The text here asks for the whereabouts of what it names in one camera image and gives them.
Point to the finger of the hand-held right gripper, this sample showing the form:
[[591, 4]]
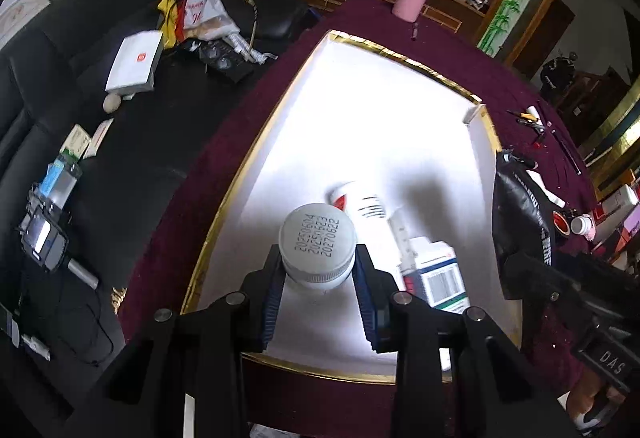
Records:
[[540, 275]]

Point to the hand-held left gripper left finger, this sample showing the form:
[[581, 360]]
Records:
[[272, 298]]

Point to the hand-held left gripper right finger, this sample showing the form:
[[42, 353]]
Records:
[[367, 303]]

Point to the black tape roll red core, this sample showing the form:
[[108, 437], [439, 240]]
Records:
[[556, 223]]

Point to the black printed packet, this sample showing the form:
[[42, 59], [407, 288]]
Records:
[[520, 213]]

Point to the white pill bottle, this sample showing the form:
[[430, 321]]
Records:
[[317, 238], [581, 224]]

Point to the gold-rimmed white box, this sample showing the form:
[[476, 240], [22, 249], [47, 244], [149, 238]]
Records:
[[375, 118]]

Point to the person's right hand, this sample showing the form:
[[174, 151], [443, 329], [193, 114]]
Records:
[[582, 398]]

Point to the white and teal medicine box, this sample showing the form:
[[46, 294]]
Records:
[[440, 278]]

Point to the white syringe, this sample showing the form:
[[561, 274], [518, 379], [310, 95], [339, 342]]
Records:
[[400, 230]]

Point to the white paper stick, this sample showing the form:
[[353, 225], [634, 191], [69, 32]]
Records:
[[550, 195]]

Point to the red and white tube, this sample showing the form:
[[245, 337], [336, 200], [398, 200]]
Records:
[[370, 207]]

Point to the long thin black pen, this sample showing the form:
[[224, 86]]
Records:
[[567, 152]]

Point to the black marker red cap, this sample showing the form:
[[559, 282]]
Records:
[[538, 136]]

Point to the yellow utility knife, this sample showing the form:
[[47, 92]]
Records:
[[522, 116]]

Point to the black leather sofa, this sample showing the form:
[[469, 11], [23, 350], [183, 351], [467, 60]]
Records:
[[130, 218]]

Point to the white plastic tube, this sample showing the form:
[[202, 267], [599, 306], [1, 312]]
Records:
[[533, 109]]

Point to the small white cylinder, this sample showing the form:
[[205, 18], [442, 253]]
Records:
[[82, 273]]

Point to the small white card box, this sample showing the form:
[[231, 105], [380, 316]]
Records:
[[98, 138]]

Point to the black device with screen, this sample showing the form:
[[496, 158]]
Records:
[[42, 238]]

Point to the clear blue plastic container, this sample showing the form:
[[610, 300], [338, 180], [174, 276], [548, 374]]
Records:
[[60, 180]]

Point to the white paper strip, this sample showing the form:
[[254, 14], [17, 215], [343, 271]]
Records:
[[250, 49]]

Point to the small white ball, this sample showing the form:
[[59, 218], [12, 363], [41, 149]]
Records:
[[112, 103]]

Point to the small green white box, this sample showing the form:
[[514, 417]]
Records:
[[75, 141]]

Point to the flat white box red logo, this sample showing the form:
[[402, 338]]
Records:
[[132, 63]]

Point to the white plastic bag red print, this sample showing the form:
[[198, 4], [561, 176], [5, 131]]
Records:
[[202, 11]]

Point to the yellow cloth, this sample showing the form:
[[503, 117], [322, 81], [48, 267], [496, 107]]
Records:
[[169, 16]]

